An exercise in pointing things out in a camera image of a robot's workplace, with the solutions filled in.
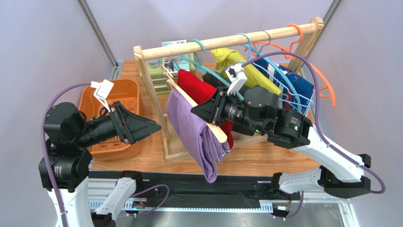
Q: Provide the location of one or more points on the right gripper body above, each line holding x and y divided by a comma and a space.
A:
216, 107

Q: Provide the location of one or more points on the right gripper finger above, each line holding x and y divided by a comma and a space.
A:
219, 97
208, 111

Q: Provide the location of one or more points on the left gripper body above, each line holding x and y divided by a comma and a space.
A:
103, 127

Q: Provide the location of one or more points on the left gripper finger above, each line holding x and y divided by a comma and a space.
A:
138, 128
123, 114

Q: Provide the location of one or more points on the purple trousers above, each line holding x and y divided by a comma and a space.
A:
208, 153

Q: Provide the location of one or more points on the beige wooden hanger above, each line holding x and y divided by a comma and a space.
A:
216, 130

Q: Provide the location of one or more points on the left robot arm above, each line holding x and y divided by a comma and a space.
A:
64, 169

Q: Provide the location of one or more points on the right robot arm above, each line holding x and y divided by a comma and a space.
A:
339, 173

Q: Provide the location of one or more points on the blue plastic hanger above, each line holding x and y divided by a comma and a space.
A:
254, 55

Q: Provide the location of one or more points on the teal plastic hanger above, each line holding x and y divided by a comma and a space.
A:
201, 68

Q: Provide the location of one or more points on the black garment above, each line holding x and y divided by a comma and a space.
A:
215, 82

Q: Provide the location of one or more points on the red garment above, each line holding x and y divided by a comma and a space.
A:
195, 88

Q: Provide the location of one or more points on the yellow-green garment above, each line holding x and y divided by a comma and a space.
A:
225, 57

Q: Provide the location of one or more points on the wooden clothes rack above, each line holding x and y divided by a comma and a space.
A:
172, 145

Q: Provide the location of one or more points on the green box with jar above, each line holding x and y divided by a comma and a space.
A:
158, 76

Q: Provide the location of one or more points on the blue patterned garment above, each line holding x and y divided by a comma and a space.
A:
303, 87

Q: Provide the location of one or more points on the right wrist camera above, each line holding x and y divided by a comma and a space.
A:
237, 77

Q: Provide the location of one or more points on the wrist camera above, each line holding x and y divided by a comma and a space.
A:
237, 77
102, 91

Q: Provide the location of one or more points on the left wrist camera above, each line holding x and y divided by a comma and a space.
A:
102, 91

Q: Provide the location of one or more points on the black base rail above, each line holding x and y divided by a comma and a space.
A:
229, 193

